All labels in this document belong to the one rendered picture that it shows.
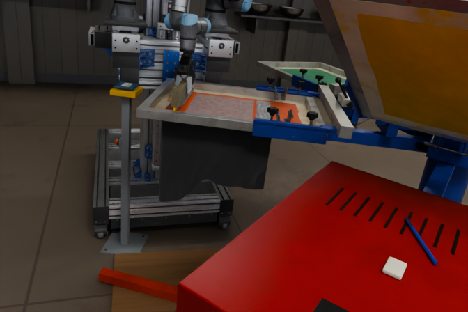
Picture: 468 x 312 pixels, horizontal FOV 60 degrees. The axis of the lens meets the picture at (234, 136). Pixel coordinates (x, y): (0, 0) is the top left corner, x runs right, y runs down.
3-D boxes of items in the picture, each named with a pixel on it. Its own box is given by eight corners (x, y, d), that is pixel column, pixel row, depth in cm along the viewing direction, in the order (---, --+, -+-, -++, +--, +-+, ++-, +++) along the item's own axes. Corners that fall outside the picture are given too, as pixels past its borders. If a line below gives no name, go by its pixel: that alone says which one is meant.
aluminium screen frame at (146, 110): (136, 117, 166) (136, 108, 165) (167, 84, 221) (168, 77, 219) (326, 141, 164) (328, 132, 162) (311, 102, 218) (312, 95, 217)
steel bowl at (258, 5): (264, 14, 574) (266, 3, 569) (274, 17, 540) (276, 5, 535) (239, 12, 563) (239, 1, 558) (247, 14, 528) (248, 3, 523)
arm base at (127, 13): (109, 17, 221) (109, -2, 217) (138, 19, 225) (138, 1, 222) (110, 20, 208) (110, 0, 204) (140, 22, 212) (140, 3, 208)
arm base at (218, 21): (198, 24, 236) (199, 6, 232) (223, 26, 240) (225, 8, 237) (204, 27, 222) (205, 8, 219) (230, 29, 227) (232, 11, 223)
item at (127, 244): (99, 253, 229) (97, 89, 195) (113, 230, 250) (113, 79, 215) (138, 258, 229) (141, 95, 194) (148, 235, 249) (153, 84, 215)
